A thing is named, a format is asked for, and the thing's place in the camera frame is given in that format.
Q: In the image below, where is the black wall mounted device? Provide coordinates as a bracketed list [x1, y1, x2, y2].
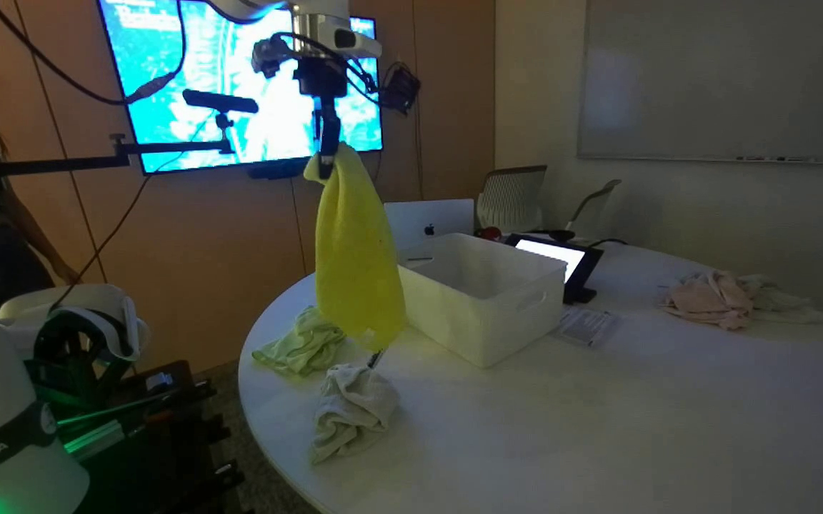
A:
[381, 62, 424, 116]

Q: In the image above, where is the white rounded headset device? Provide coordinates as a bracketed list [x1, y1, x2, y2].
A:
[0, 283, 153, 393]

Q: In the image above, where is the pale crumpled cloth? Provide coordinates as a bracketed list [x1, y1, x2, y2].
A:
[737, 271, 823, 321]

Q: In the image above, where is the light green cloth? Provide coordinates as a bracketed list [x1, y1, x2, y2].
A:
[248, 304, 350, 379]

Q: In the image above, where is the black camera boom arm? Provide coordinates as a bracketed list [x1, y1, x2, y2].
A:
[0, 130, 243, 179]

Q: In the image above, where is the white plastic storage box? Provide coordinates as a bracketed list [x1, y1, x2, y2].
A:
[394, 230, 565, 370]

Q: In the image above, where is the white panel with dark logo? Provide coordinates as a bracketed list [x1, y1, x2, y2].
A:
[381, 196, 477, 257]

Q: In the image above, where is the black equipment cart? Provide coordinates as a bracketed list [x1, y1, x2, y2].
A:
[24, 357, 243, 514]

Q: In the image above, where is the black stereo camera bar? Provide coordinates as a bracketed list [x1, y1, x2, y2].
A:
[181, 86, 264, 116]

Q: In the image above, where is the wall whiteboard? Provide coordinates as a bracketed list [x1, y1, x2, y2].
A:
[577, 0, 823, 167]

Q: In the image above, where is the wall television screen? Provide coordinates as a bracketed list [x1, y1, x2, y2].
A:
[95, 0, 387, 179]

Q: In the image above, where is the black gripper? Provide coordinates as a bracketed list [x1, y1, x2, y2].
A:
[294, 52, 351, 160]

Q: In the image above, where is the grey office chair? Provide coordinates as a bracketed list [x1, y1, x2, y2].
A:
[475, 163, 548, 237]

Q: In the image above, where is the black tablet with lit screen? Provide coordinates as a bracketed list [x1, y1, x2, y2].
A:
[507, 230, 605, 309]

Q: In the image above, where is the pink crumpled cloth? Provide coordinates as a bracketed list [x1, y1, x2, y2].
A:
[664, 267, 758, 333]

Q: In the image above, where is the yellow cloth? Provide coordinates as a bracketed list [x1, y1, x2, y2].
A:
[301, 140, 408, 353]

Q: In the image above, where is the clear plastic packet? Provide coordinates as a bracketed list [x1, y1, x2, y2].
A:
[554, 304, 623, 351]

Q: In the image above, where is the white terry cloth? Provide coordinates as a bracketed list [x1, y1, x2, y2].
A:
[310, 357, 403, 464]

